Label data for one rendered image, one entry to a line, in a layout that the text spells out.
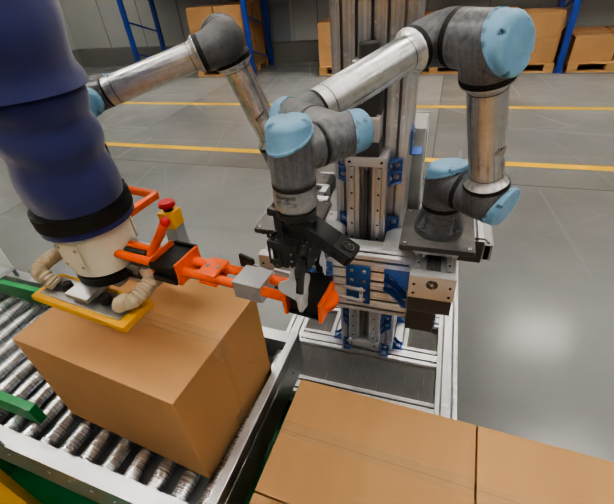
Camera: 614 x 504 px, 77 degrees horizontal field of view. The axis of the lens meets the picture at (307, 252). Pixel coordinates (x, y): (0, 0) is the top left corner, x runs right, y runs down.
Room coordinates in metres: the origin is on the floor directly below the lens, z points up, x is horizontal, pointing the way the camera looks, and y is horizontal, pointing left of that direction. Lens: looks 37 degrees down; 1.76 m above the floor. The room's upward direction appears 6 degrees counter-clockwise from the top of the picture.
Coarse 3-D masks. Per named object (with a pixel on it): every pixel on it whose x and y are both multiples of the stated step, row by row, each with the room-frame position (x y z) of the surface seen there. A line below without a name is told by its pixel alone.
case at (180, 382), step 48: (192, 288) 0.95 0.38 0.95; (48, 336) 0.80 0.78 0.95; (96, 336) 0.78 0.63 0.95; (144, 336) 0.77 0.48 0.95; (192, 336) 0.75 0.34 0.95; (240, 336) 0.79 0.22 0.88; (96, 384) 0.67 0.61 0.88; (144, 384) 0.60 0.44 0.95; (192, 384) 0.60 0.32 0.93; (240, 384) 0.74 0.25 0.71; (144, 432) 0.63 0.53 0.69; (192, 432) 0.55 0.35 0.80
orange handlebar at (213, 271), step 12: (132, 192) 1.14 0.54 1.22; (144, 192) 1.12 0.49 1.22; (156, 192) 1.10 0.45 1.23; (144, 204) 1.05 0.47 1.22; (132, 216) 1.00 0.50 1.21; (120, 252) 0.79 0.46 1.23; (144, 264) 0.75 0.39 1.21; (204, 264) 0.70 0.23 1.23; (216, 264) 0.70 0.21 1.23; (228, 264) 0.70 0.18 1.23; (192, 276) 0.68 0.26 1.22; (204, 276) 0.67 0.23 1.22; (216, 276) 0.66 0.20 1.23; (276, 276) 0.64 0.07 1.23; (264, 288) 0.61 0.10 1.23; (336, 300) 0.55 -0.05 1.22
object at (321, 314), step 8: (312, 280) 0.60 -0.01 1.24; (320, 280) 0.60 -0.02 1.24; (312, 288) 0.58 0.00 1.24; (320, 288) 0.57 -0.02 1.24; (328, 288) 0.57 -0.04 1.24; (288, 296) 0.56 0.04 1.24; (312, 296) 0.55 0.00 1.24; (320, 296) 0.55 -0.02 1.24; (328, 296) 0.56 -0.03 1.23; (288, 304) 0.57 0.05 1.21; (296, 304) 0.56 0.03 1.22; (312, 304) 0.54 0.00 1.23; (320, 304) 0.53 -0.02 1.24; (288, 312) 0.56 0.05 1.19; (296, 312) 0.56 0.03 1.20; (304, 312) 0.55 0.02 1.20; (312, 312) 0.55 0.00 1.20; (320, 312) 0.52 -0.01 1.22; (320, 320) 0.52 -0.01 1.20
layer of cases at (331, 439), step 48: (288, 432) 0.66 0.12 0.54; (336, 432) 0.65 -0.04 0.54; (384, 432) 0.63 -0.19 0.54; (432, 432) 0.62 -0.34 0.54; (480, 432) 0.60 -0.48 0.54; (288, 480) 0.52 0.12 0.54; (336, 480) 0.51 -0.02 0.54; (384, 480) 0.49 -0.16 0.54; (432, 480) 0.48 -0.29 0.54; (480, 480) 0.47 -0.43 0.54; (528, 480) 0.46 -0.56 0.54; (576, 480) 0.44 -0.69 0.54
